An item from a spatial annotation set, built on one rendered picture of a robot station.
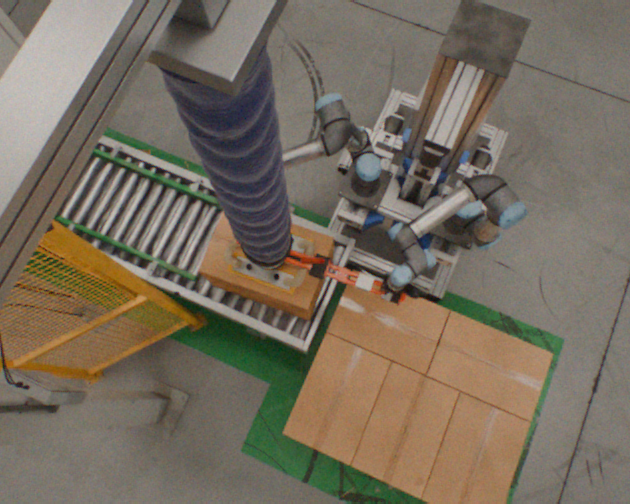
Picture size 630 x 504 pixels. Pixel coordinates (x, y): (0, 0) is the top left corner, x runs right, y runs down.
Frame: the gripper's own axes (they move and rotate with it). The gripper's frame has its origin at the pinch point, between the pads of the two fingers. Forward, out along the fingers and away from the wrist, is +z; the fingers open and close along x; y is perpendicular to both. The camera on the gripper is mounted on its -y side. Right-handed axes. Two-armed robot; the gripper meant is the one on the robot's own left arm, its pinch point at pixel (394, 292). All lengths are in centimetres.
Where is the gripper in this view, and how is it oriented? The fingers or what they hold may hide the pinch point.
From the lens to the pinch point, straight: 248.7
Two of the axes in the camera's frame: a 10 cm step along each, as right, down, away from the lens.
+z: 0.1, 2.5, 9.7
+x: -3.7, 9.0, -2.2
